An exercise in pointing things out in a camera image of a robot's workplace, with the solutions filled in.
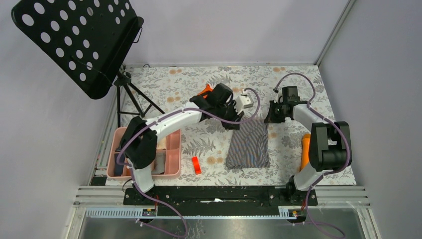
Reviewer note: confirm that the small red block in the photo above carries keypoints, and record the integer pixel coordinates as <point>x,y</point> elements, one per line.
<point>196,165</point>

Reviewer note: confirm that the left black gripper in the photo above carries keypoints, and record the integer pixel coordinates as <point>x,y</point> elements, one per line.
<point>237,115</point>

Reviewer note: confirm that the cream rolled cloth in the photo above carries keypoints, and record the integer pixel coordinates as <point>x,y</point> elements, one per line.
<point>162,144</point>

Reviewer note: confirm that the orange rolled cloth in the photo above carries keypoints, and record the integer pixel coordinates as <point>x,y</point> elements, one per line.
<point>126,171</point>

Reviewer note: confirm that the grey rolled cloth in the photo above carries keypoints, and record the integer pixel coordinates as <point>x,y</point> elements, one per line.
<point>159,163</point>

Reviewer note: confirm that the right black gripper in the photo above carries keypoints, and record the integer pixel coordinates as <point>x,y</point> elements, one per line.
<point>271,118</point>

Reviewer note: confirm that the blue rolled cloth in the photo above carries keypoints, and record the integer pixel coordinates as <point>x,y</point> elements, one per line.
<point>118,169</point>

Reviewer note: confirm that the black perforated music stand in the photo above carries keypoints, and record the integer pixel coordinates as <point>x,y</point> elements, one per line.
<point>88,39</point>

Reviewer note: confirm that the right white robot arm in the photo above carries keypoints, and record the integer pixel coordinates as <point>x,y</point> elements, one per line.
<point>329,147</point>

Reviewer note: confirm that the orange underwear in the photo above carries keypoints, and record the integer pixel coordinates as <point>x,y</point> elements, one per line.
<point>205,91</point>

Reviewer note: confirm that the pink divided storage tray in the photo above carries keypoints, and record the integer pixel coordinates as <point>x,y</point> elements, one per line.
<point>173,156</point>

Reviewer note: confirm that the grey striped underwear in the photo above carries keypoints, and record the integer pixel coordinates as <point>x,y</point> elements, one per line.
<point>249,146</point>

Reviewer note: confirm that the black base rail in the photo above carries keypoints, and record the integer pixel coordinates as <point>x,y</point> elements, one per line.
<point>217,200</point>

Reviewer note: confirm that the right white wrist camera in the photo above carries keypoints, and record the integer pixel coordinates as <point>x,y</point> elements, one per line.
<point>279,96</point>

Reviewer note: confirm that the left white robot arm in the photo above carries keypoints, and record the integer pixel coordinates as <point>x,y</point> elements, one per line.
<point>139,142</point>

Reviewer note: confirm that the floral tablecloth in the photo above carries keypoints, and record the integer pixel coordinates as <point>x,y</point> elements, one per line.
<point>171,87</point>

